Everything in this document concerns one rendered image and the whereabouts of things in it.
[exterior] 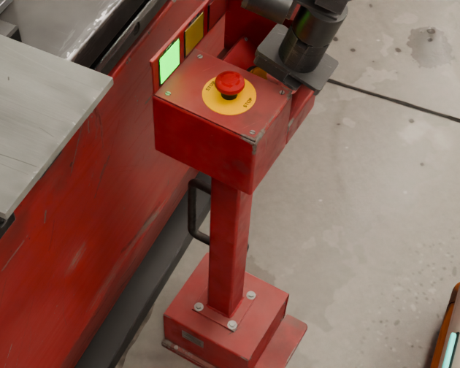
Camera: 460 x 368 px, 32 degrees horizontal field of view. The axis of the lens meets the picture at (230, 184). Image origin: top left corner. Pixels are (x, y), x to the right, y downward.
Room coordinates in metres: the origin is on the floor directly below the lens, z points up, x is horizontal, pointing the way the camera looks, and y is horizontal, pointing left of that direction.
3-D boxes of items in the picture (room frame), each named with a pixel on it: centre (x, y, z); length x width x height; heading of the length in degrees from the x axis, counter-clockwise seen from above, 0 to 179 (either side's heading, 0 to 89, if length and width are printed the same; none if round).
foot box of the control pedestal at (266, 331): (0.77, -0.03, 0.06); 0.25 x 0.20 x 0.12; 63
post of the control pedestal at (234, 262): (0.78, 0.00, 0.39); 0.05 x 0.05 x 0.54; 63
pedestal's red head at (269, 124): (0.78, 0.00, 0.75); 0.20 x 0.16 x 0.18; 153
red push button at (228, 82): (0.73, 0.01, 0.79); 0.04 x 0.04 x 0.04
